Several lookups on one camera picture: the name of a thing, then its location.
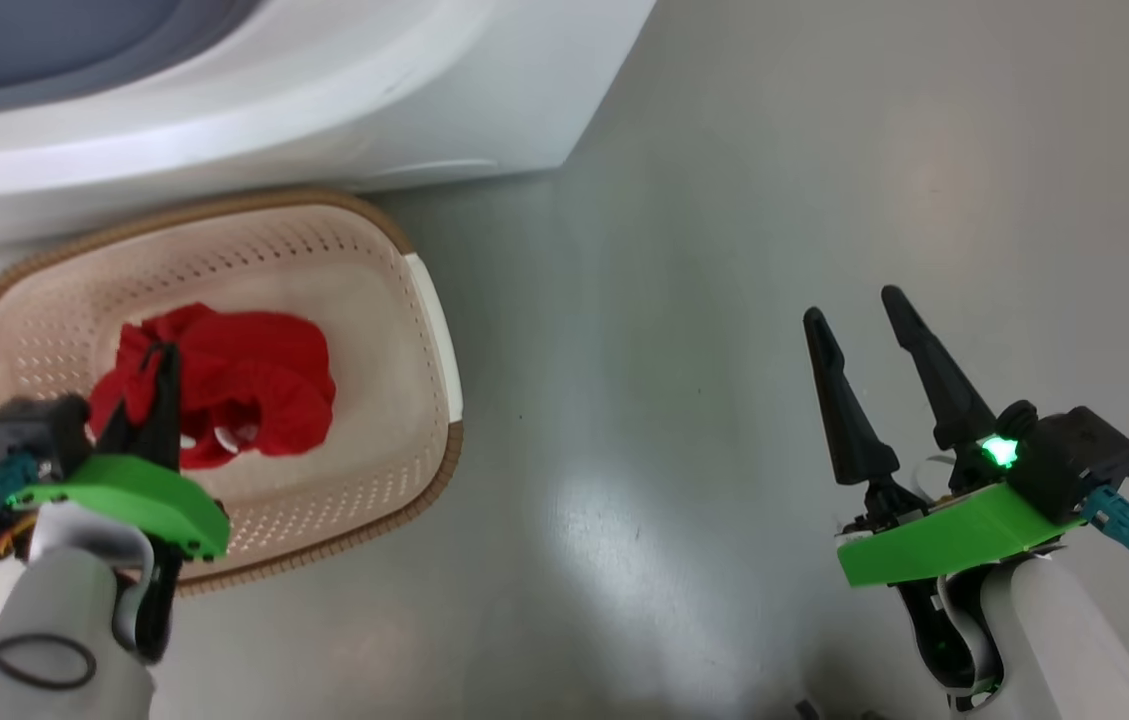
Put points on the white front-load washing machine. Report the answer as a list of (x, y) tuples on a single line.
[(324, 110)]

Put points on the cream plastic basket brown rim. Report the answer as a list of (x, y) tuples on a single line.
[(364, 330)]

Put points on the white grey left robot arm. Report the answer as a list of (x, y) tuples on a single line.
[(54, 620)]

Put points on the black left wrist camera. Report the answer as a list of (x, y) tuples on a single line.
[(34, 430)]

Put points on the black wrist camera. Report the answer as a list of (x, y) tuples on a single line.
[(34, 430), (1074, 460)]

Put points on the red garment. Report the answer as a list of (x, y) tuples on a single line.
[(254, 380)]

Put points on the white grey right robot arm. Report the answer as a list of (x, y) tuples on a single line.
[(1064, 650)]

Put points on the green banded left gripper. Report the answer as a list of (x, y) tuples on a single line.
[(134, 495)]

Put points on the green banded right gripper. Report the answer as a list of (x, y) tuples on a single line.
[(944, 540)]

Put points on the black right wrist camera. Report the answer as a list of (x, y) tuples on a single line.
[(1074, 460)]

